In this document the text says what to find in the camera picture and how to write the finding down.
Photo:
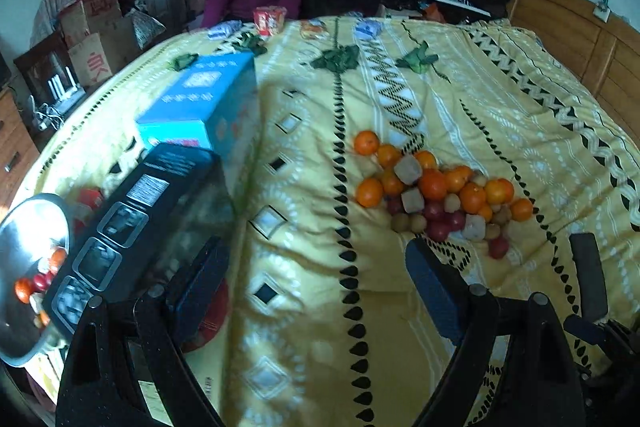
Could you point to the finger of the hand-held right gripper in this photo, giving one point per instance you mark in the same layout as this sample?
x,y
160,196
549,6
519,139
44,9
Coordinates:
x,y
585,331

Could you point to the black cardboard box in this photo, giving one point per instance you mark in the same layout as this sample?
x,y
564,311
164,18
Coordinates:
x,y
150,217

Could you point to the wooden cabinet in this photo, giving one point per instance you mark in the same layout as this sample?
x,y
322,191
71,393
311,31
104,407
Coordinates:
x,y
15,147

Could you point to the steel bowl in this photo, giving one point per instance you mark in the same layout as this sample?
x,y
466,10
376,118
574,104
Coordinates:
x,y
20,232

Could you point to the brown cardboard box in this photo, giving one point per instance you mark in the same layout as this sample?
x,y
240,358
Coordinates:
x,y
92,22

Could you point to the green cloth piece centre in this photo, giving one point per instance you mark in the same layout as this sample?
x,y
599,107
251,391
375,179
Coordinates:
x,y
337,57

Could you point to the wooden headboard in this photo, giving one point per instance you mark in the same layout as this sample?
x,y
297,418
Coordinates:
x,y
580,47

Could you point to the pile of mixed fruit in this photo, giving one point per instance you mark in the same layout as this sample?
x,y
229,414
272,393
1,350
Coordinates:
x,y
407,169

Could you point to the small orange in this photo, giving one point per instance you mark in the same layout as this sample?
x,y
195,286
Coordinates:
x,y
57,259
22,290

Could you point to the red packet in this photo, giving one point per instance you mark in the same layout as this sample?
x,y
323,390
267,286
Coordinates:
x,y
89,202

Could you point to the red cherry tomato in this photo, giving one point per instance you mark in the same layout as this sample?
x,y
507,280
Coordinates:
x,y
41,281

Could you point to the green cloth piece right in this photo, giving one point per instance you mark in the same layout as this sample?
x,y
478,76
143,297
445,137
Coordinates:
x,y
417,57

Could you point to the green bok choy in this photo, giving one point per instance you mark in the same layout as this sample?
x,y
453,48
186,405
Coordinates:
x,y
182,61
252,43

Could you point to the blue white snack packet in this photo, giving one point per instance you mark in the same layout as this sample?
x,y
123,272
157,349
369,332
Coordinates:
x,y
225,30
370,28

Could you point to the orange snack packet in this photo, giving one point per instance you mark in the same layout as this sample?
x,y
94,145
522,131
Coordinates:
x,y
313,30

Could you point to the orange plastic bag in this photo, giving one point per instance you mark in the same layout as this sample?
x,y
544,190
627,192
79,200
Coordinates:
x,y
432,13

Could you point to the red round object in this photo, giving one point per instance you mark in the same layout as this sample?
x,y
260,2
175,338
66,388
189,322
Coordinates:
x,y
205,324

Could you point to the red instant noodle cup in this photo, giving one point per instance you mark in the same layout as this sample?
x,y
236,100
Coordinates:
x,y
270,21

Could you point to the white wall socket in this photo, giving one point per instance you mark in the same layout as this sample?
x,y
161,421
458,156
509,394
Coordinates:
x,y
601,8

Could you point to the pile of oranges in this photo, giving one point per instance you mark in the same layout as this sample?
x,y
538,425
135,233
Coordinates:
x,y
432,184

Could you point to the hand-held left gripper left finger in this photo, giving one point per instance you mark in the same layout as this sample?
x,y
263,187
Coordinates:
x,y
197,289

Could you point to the green cloth piece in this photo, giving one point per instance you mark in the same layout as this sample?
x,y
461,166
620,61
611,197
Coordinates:
x,y
337,57
417,57

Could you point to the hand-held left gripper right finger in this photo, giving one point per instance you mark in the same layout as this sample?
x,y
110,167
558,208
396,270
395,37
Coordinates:
x,y
435,294

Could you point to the blue cardboard box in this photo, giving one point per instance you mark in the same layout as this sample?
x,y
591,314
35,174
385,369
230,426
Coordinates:
x,y
210,107

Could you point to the pile of cherry tomatoes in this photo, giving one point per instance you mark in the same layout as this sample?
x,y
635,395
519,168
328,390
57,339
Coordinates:
x,y
437,229

